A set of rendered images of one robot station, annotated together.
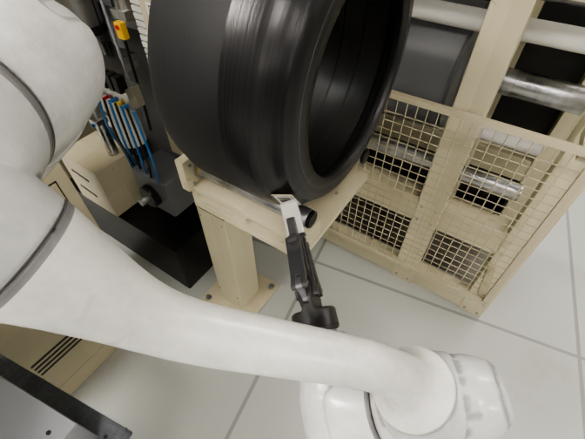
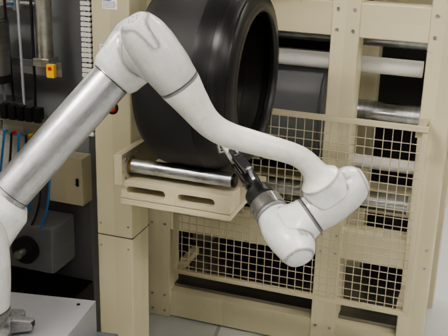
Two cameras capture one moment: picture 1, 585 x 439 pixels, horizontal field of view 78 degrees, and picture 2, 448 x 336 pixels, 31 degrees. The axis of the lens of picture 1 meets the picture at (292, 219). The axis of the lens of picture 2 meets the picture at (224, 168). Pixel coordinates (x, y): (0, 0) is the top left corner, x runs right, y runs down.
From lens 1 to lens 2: 1.69 m
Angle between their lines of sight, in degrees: 31
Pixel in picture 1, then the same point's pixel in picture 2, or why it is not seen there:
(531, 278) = not seen: outside the picture
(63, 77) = not seen: hidden behind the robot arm
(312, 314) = (259, 184)
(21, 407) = (46, 299)
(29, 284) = (195, 80)
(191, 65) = not seen: hidden behind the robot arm
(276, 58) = (223, 51)
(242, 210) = (175, 187)
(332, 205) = (243, 192)
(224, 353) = (239, 132)
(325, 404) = (278, 213)
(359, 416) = (298, 208)
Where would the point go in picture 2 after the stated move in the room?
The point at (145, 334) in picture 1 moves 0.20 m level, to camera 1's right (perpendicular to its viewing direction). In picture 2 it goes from (214, 117) to (297, 114)
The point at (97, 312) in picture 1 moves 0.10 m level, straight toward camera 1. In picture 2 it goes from (205, 100) to (244, 106)
